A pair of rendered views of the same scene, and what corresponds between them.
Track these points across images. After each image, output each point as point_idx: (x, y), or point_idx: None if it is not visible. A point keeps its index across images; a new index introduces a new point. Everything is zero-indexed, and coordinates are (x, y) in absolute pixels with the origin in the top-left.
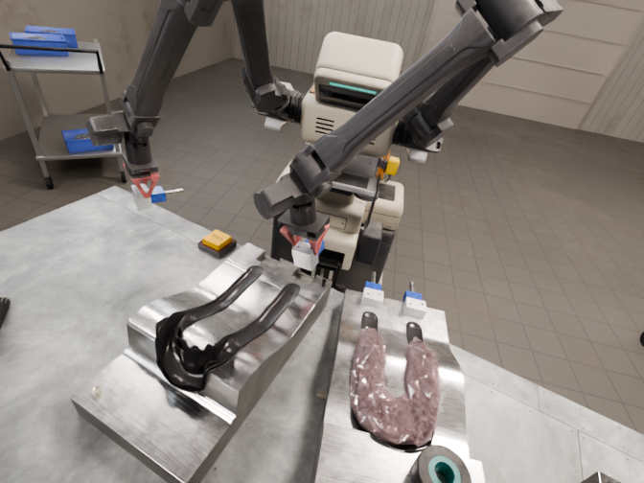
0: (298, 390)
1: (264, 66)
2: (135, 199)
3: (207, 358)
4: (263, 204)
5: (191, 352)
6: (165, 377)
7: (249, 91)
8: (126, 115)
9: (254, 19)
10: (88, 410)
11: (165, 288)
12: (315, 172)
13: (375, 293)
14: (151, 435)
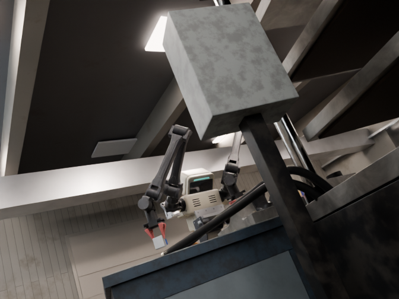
0: None
1: (180, 172)
2: (160, 241)
3: (266, 200)
4: (230, 177)
5: (262, 195)
6: (265, 202)
7: (172, 190)
8: (152, 193)
9: (184, 148)
10: (260, 210)
11: None
12: (234, 164)
13: None
14: None
